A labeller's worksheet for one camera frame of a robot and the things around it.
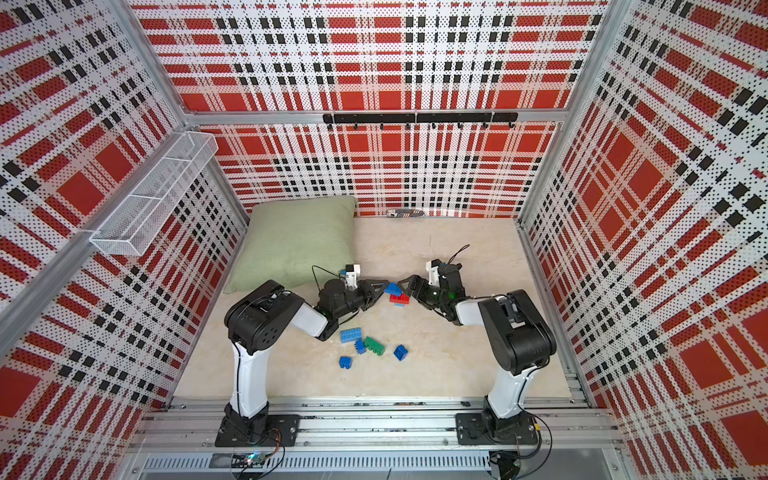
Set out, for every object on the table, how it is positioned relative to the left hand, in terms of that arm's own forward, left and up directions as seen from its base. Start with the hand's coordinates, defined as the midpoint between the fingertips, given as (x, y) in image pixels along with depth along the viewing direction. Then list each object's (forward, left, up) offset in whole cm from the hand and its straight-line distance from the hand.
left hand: (394, 283), depth 93 cm
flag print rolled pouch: (+38, -3, -7) cm, 39 cm away
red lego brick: (-3, -3, -4) cm, 6 cm away
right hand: (0, -4, -2) cm, 5 cm away
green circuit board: (-45, +34, -6) cm, 57 cm away
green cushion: (+12, +32, +5) cm, 34 cm away
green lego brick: (-18, +6, -6) cm, 20 cm away
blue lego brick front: (-22, +14, -6) cm, 27 cm away
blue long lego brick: (-2, 0, 0) cm, 2 cm away
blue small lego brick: (-20, -2, -5) cm, 21 cm away
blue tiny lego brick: (-18, +10, -6) cm, 22 cm away
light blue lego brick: (-14, +13, -6) cm, 20 cm away
